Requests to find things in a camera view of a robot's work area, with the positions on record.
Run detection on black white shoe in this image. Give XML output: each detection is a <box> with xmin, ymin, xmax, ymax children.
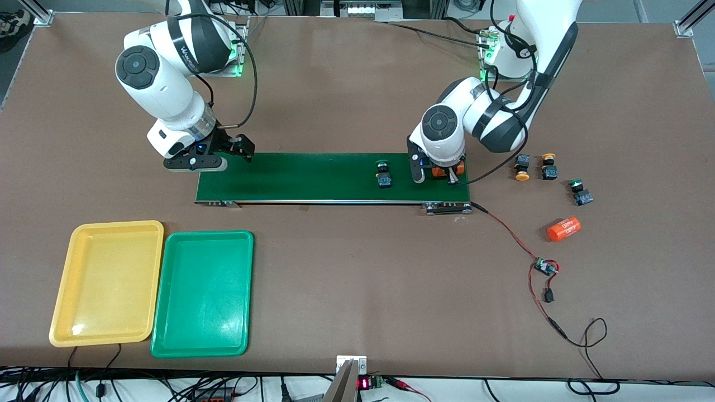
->
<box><xmin>0</xmin><ymin>8</ymin><xmax>35</xmax><ymax>54</ymax></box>

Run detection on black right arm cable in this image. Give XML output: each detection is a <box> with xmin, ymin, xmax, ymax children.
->
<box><xmin>198</xmin><ymin>11</ymin><xmax>259</xmax><ymax>130</ymax></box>

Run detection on green plastic tray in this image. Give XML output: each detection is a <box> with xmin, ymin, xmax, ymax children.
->
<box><xmin>150</xmin><ymin>230</ymin><xmax>255</xmax><ymax>358</ymax></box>

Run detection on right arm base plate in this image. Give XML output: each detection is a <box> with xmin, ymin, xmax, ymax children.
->
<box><xmin>184</xmin><ymin>17</ymin><xmax>250</xmax><ymax>78</ymax></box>

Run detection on orange 4680 cylinder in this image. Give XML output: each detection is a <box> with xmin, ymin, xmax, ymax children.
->
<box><xmin>546</xmin><ymin>217</ymin><xmax>582</xmax><ymax>243</ymax></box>
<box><xmin>431</xmin><ymin>162</ymin><xmax>465</xmax><ymax>179</ymax></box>

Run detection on red black wire pair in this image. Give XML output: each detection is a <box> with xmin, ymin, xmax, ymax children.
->
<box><xmin>471</xmin><ymin>201</ymin><xmax>568</xmax><ymax>342</ymax></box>

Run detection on aluminium profile post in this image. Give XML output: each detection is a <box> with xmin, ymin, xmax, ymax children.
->
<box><xmin>20</xmin><ymin>0</ymin><xmax>55</xmax><ymax>27</ymax></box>
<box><xmin>673</xmin><ymin>0</ymin><xmax>715</xmax><ymax>39</ymax></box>

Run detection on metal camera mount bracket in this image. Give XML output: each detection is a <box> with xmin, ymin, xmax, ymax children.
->
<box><xmin>323</xmin><ymin>355</ymin><xmax>368</xmax><ymax>402</ymax></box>

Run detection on green conveyor belt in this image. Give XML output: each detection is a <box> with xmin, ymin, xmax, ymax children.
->
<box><xmin>194</xmin><ymin>152</ymin><xmax>474</xmax><ymax>216</ymax></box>

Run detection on thin black power cable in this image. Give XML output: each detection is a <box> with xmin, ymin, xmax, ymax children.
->
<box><xmin>564</xmin><ymin>317</ymin><xmax>621</xmax><ymax>394</ymax></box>

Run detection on yellow plastic tray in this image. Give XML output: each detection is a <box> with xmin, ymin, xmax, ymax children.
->
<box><xmin>49</xmin><ymin>220</ymin><xmax>165</xmax><ymax>348</ymax></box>

